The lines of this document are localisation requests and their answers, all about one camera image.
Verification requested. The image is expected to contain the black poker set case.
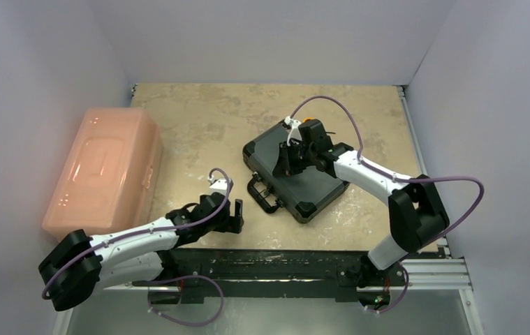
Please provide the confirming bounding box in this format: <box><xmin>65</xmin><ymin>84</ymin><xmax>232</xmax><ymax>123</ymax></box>
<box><xmin>242</xmin><ymin>124</ymin><xmax>349</xmax><ymax>223</ymax></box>

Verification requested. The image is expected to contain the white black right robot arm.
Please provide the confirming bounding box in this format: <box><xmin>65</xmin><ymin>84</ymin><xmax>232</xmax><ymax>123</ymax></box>
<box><xmin>272</xmin><ymin>117</ymin><xmax>450</xmax><ymax>284</ymax></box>

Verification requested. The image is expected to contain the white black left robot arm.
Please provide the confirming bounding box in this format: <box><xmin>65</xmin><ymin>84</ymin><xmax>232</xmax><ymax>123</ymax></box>
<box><xmin>38</xmin><ymin>192</ymin><xmax>244</xmax><ymax>311</ymax></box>

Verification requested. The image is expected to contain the yellow tape measure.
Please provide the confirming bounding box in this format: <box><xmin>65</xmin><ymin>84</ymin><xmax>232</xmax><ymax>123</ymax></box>
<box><xmin>299</xmin><ymin>119</ymin><xmax>334</xmax><ymax>138</ymax></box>

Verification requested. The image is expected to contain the pink translucent plastic storage box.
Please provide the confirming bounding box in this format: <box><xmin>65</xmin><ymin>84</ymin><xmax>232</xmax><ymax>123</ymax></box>
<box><xmin>42</xmin><ymin>107</ymin><xmax>163</xmax><ymax>241</ymax></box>

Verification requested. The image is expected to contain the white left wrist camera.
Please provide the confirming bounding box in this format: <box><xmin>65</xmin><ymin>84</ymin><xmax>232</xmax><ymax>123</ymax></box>
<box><xmin>207</xmin><ymin>177</ymin><xmax>233</xmax><ymax>196</ymax></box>

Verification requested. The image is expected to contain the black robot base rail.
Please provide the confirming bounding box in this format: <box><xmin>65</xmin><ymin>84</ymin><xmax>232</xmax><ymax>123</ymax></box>
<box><xmin>63</xmin><ymin>247</ymin><xmax>473</xmax><ymax>306</ymax></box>

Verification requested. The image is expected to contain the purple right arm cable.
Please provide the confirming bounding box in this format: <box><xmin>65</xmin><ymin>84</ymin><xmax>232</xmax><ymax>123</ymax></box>
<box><xmin>288</xmin><ymin>96</ymin><xmax>485</xmax><ymax>315</ymax></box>

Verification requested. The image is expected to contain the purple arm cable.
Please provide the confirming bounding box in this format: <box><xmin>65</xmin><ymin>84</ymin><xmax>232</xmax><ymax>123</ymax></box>
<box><xmin>288</xmin><ymin>96</ymin><xmax>485</xmax><ymax>315</ymax></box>
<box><xmin>41</xmin><ymin>167</ymin><xmax>234</xmax><ymax>327</ymax></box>

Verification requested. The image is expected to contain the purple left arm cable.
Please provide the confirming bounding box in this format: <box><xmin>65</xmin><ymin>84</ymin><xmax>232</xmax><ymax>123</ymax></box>
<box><xmin>41</xmin><ymin>167</ymin><xmax>234</xmax><ymax>327</ymax></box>

